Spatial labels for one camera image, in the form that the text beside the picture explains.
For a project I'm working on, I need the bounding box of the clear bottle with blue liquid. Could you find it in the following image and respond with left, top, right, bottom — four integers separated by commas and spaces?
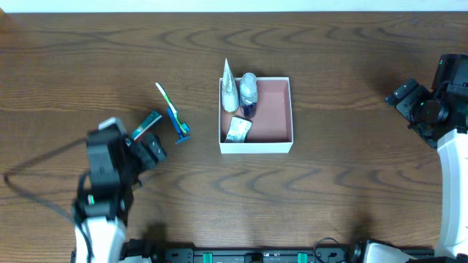
239, 72, 258, 118

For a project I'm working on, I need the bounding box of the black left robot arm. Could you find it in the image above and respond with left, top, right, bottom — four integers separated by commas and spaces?
72, 124, 167, 262

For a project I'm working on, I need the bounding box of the white patterned cream tube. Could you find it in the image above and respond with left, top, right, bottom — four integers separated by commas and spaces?
221, 59, 239, 113

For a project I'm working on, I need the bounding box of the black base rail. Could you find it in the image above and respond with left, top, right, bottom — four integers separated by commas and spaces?
70, 237, 436, 263

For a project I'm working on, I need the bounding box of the blue disposable razor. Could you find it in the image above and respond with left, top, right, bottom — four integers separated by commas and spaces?
167, 107, 190, 144

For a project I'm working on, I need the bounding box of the white box with pink interior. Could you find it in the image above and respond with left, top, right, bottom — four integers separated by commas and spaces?
218, 77, 294, 154

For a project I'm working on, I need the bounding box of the green soap bar package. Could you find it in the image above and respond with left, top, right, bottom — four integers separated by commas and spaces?
224, 116, 252, 143

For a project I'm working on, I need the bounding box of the green white toothpaste tube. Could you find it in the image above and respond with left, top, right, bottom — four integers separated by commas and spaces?
130, 111, 162, 140

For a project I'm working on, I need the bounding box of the green white toothbrush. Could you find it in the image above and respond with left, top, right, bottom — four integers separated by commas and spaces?
155, 82, 190, 134

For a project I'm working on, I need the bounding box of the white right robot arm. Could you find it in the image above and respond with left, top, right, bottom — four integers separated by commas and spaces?
349, 54, 467, 262

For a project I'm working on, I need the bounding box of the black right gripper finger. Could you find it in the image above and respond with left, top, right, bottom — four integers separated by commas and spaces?
385, 78, 419, 107
396, 85, 430, 123

